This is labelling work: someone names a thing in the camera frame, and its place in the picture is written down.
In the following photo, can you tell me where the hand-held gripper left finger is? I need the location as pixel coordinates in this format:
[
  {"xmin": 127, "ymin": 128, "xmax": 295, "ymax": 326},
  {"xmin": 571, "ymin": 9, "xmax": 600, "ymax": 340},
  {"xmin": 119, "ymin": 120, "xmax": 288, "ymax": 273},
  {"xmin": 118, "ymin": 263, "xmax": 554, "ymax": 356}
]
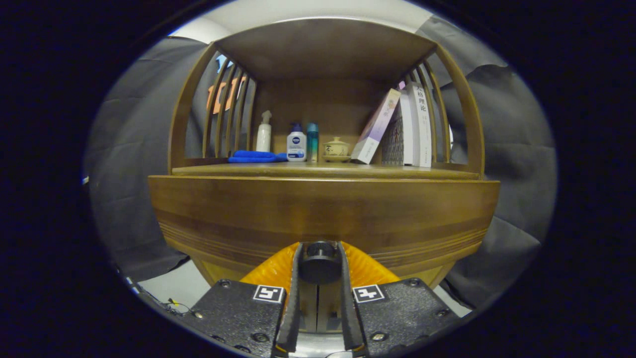
[{"xmin": 186, "ymin": 241, "xmax": 304, "ymax": 358}]

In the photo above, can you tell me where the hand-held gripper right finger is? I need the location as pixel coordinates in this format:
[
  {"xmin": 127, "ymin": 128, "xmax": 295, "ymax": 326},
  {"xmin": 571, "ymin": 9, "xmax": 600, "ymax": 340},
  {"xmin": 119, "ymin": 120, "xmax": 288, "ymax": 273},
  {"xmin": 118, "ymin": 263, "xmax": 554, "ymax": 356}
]
[{"xmin": 337, "ymin": 241, "xmax": 460, "ymax": 358}]

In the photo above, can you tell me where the wooden drawer with black knob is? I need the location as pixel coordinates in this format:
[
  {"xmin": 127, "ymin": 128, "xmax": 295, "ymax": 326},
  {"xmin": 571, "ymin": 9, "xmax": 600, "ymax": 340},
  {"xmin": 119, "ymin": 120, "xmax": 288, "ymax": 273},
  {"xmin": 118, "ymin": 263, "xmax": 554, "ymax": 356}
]
[{"xmin": 148, "ymin": 175, "xmax": 501, "ymax": 285}]

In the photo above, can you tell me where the wooden countertop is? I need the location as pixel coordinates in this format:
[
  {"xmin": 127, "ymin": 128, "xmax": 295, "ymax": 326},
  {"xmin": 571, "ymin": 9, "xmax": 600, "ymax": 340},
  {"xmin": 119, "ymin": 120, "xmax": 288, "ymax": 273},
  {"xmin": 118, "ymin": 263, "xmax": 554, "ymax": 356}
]
[{"xmin": 171, "ymin": 162, "xmax": 482, "ymax": 180}]

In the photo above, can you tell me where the wooden cabinet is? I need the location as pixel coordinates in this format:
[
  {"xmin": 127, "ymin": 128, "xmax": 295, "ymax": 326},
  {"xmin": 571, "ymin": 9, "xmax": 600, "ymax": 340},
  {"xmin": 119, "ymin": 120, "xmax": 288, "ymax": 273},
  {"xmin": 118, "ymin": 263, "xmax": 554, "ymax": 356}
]
[{"xmin": 148, "ymin": 17, "xmax": 501, "ymax": 334}]

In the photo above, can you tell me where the blue folded cloth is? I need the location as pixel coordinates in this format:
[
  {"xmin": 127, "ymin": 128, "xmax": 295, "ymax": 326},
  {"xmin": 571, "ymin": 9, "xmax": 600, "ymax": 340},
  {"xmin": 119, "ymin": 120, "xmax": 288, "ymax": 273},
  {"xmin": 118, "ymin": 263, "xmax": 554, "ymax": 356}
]
[{"xmin": 228, "ymin": 150, "xmax": 289, "ymax": 164}]

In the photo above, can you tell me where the beige lidded teacup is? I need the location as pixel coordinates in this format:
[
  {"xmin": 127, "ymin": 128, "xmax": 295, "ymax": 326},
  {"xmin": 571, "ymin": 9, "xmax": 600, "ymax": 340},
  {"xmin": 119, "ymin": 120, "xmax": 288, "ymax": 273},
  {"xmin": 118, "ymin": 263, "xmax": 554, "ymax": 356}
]
[{"xmin": 322, "ymin": 137, "xmax": 351, "ymax": 163}]

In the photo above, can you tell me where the white bottle with blue cap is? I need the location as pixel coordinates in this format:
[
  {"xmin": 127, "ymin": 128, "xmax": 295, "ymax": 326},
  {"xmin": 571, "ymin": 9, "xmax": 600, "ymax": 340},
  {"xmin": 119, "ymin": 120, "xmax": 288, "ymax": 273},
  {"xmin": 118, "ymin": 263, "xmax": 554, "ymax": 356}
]
[{"xmin": 287, "ymin": 123, "xmax": 307, "ymax": 162}]

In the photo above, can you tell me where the teal cylindrical bottle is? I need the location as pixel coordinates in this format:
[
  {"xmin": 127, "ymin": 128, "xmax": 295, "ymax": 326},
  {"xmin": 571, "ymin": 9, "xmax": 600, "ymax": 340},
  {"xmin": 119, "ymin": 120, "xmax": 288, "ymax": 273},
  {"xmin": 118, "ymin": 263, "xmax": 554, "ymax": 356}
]
[{"xmin": 307, "ymin": 123, "xmax": 319, "ymax": 163}]

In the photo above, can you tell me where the dark patterned book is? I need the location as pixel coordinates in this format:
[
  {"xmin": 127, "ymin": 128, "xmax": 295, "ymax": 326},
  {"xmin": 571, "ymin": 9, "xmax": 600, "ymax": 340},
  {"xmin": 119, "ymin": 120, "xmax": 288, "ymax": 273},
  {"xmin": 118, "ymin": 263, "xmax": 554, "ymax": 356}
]
[{"xmin": 382, "ymin": 89, "xmax": 415, "ymax": 166}]

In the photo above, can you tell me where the white pump bottle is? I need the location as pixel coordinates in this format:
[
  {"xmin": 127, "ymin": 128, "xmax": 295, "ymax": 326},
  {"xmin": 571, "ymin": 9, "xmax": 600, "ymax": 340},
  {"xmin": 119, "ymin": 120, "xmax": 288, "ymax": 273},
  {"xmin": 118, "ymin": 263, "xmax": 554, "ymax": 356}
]
[{"xmin": 256, "ymin": 110, "xmax": 272, "ymax": 153}]

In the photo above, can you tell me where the purple and white book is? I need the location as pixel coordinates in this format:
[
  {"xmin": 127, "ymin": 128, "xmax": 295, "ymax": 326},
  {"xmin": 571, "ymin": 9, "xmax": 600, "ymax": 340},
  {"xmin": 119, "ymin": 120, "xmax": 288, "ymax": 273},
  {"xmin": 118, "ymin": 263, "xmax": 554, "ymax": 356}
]
[{"xmin": 351, "ymin": 89, "xmax": 401, "ymax": 165}]

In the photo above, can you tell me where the white book with black lettering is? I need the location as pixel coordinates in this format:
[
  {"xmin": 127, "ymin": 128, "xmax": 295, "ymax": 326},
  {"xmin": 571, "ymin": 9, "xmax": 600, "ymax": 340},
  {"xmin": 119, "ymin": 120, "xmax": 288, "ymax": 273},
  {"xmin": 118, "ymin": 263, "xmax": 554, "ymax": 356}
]
[{"xmin": 410, "ymin": 82, "xmax": 433, "ymax": 168}]

